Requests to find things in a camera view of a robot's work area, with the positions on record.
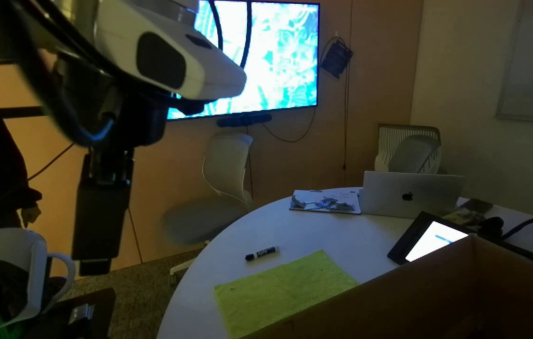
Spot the black marker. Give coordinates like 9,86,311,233
245,245,280,262

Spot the green towel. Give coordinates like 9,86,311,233
213,249,361,339

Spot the cardboard box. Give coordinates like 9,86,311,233
240,234,533,339

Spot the black bar under television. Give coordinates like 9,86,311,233
216,112,273,129

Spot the printed paper sheet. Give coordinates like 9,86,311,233
288,189,362,215

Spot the metal clamp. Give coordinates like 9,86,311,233
67,303,96,326

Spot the white mesh office chair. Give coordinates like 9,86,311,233
374,123,443,174

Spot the silver laptop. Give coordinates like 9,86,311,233
359,170,466,219

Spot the black tablet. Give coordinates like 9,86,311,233
387,210,475,266

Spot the black cable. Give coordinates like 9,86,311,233
261,36,342,144
477,215,533,241
341,75,348,172

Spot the wall television screen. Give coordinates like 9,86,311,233
167,0,320,121

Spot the black device on wall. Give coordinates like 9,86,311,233
321,40,354,80

